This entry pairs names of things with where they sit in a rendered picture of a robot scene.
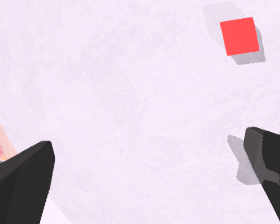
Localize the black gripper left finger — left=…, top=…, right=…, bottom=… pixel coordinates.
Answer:
left=0, top=139, right=55, bottom=224

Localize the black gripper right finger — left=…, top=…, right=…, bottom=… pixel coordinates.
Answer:
left=242, top=127, right=280, bottom=221

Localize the red block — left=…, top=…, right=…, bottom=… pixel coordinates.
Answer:
left=220, top=17, right=259, bottom=56

